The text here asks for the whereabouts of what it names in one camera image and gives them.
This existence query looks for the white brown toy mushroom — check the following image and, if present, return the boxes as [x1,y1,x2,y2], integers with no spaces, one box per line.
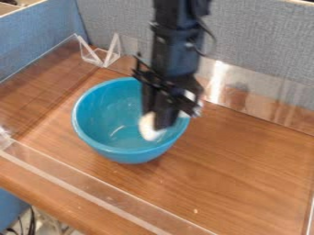
[138,105,193,142]

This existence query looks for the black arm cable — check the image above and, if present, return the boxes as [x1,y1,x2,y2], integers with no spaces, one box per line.
[191,15,218,58]

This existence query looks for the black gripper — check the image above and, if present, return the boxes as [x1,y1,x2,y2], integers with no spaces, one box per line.
[132,57,203,130]

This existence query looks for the black blue robot arm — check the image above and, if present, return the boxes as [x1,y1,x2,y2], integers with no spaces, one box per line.
[132,0,213,130]

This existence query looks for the black cables under table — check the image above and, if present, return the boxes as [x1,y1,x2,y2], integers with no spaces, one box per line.
[4,206,38,235]

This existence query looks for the clear acrylic corner bracket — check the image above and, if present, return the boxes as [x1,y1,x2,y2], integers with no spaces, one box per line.
[76,34,122,68]

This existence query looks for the clear acrylic front barrier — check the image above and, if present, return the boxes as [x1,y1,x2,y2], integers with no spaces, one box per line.
[0,129,217,235]

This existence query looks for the clear acrylic back barrier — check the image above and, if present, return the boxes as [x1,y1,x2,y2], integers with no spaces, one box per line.
[118,33,314,137]

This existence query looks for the clear acrylic barrier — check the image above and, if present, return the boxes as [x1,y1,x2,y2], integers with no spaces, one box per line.
[118,33,314,137]
[0,129,217,235]

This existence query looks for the blue plastic bowl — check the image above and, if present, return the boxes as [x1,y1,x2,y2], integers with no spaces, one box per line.
[71,77,190,164]

